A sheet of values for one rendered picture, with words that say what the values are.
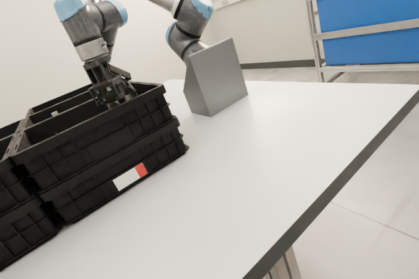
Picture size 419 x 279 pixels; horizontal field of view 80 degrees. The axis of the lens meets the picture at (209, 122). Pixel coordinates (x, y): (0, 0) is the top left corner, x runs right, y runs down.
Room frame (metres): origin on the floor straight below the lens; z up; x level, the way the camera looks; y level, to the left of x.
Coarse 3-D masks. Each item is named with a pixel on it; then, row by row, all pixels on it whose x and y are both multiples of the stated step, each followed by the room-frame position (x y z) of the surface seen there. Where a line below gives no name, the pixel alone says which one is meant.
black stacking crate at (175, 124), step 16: (160, 128) 0.68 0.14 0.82; (176, 128) 0.72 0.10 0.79; (144, 144) 0.65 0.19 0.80; (160, 144) 0.68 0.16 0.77; (176, 144) 0.70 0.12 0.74; (112, 160) 0.61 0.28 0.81; (128, 160) 0.64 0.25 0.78; (144, 160) 0.65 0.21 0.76; (160, 160) 0.68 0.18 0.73; (80, 176) 0.57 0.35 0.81; (96, 176) 0.60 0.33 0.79; (112, 176) 0.61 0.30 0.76; (144, 176) 0.64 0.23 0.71; (48, 192) 0.54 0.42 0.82; (64, 192) 0.56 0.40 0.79; (80, 192) 0.58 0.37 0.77; (96, 192) 0.59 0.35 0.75; (112, 192) 0.60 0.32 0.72; (64, 208) 0.55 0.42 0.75; (80, 208) 0.57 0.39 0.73; (96, 208) 0.59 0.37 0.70; (64, 224) 0.54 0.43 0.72
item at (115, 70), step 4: (108, 64) 0.73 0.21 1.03; (112, 68) 0.74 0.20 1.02; (116, 68) 0.76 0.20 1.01; (112, 72) 0.73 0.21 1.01; (116, 72) 0.75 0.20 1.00; (120, 72) 0.77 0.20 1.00; (124, 72) 0.79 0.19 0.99; (128, 72) 0.82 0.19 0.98; (124, 76) 0.78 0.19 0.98; (128, 76) 0.81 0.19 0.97
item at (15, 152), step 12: (144, 84) 0.83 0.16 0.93; (156, 84) 0.76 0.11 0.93; (144, 96) 0.68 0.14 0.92; (156, 96) 0.69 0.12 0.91; (72, 108) 0.86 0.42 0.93; (120, 108) 0.65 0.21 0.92; (132, 108) 0.66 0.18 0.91; (48, 120) 0.82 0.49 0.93; (96, 120) 0.62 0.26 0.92; (108, 120) 0.63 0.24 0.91; (24, 132) 0.78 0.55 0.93; (60, 132) 0.59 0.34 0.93; (72, 132) 0.59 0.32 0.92; (84, 132) 0.60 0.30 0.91; (36, 144) 0.56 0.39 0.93; (48, 144) 0.57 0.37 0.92; (60, 144) 0.58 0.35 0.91; (12, 156) 0.54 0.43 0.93; (24, 156) 0.54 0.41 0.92; (36, 156) 0.55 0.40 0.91
